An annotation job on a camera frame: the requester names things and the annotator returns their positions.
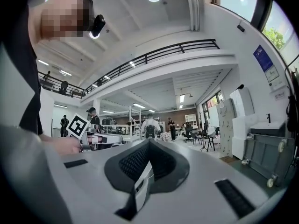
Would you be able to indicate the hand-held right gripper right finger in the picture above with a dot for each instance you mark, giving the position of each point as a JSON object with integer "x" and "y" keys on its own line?
{"x": 201, "y": 195}

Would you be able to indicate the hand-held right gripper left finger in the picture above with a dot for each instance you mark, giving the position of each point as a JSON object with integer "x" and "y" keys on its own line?
{"x": 70, "y": 183}

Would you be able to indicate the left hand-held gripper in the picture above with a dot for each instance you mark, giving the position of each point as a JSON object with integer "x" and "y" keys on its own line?
{"x": 77, "y": 126}

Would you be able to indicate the person's left forearm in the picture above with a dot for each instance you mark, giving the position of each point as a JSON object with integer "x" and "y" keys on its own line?
{"x": 58, "y": 144}

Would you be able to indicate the black backpack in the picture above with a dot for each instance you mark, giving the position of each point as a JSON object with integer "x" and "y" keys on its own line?
{"x": 150, "y": 132}

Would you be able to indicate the grey side chair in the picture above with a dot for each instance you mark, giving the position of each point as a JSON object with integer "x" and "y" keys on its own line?
{"x": 195, "y": 135}

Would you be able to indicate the black office chair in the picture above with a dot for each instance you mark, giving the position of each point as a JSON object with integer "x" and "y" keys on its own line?
{"x": 188, "y": 130}

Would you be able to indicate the grey platform cart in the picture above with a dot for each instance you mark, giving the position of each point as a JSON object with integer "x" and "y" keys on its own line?
{"x": 264, "y": 153}

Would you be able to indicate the white cabinet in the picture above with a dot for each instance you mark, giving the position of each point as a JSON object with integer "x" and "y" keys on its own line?
{"x": 190, "y": 119}

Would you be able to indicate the whiteboard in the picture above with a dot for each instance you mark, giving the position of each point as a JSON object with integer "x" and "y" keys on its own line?
{"x": 213, "y": 116}

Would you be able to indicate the grey sink counter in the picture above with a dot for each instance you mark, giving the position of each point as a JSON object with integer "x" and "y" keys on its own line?
{"x": 266, "y": 126}

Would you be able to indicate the white foam panels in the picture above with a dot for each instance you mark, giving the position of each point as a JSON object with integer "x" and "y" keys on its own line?
{"x": 241, "y": 106}

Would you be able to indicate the person's black clothing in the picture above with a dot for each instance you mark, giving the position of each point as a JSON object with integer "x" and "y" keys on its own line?
{"x": 28, "y": 90}

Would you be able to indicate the black faucet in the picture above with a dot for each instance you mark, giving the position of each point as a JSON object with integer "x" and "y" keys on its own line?
{"x": 268, "y": 118}

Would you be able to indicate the black mezzanine railing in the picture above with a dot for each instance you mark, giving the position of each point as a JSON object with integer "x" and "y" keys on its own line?
{"x": 163, "y": 50}

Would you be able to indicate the person's face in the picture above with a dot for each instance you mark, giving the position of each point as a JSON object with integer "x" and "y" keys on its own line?
{"x": 60, "y": 17}

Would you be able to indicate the white notice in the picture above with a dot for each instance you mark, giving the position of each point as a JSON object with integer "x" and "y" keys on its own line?
{"x": 272, "y": 74}

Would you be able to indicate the blue poster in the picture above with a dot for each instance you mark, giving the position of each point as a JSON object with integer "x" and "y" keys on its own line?
{"x": 262, "y": 57}

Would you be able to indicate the black head-worn camera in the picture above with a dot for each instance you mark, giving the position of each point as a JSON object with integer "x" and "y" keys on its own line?
{"x": 98, "y": 24}

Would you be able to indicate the black wall speaker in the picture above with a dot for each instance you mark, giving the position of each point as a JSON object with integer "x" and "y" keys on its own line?
{"x": 241, "y": 28}

